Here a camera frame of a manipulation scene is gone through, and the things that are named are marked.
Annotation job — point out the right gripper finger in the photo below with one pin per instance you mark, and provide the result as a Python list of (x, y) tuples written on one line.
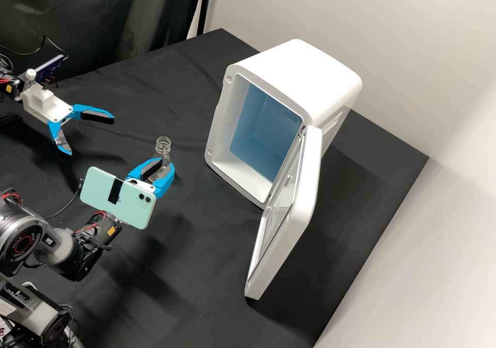
[(166, 183)]

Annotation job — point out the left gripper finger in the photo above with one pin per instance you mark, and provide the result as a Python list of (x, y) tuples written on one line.
[(95, 114), (59, 135), (144, 169)]

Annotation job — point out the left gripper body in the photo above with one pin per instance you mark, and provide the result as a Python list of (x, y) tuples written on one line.
[(46, 106)]

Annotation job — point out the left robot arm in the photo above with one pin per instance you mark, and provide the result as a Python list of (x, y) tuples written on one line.
[(9, 89)]

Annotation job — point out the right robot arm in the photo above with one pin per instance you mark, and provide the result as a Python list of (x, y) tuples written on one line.
[(27, 243)]

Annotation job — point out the clear flask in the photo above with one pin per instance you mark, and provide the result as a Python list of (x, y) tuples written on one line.
[(166, 150)]

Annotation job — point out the incubator door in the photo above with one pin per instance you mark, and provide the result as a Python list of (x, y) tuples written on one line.
[(294, 224)]

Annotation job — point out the white incubator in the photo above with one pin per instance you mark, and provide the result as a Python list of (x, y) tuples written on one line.
[(317, 77)]

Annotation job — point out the left wrist camera phone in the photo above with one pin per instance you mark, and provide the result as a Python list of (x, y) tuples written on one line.
[(50, 68)]

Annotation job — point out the wrist camera phone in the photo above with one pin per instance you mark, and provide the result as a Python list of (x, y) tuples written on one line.
[(50, 68), (116, 199)]

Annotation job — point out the right wrist camera phone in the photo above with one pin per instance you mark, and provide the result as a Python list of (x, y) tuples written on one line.
[(116, 199)]

